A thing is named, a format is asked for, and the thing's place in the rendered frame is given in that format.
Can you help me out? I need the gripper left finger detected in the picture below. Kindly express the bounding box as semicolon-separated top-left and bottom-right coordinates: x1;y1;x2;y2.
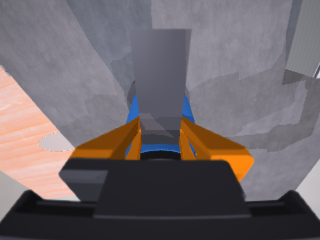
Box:
68;116;142;160

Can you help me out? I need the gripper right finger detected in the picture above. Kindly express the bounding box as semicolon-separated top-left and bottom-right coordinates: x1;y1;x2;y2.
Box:
179;116;254;183

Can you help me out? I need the black round base with stud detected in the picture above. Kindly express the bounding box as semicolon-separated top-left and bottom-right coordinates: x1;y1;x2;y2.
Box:
127;81;190;111

